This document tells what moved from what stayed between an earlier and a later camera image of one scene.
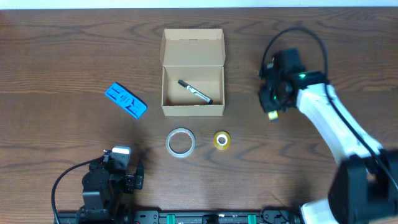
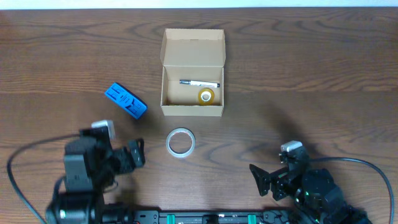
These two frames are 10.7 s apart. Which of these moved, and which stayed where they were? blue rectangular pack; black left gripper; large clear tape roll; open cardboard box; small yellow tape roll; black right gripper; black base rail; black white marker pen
Moved: black left gripper; black white marker pen; small yellow tape roll; black right gripper
Stayed: large clear tape roll; open cardboard box; black base rail; blue rectangular pack
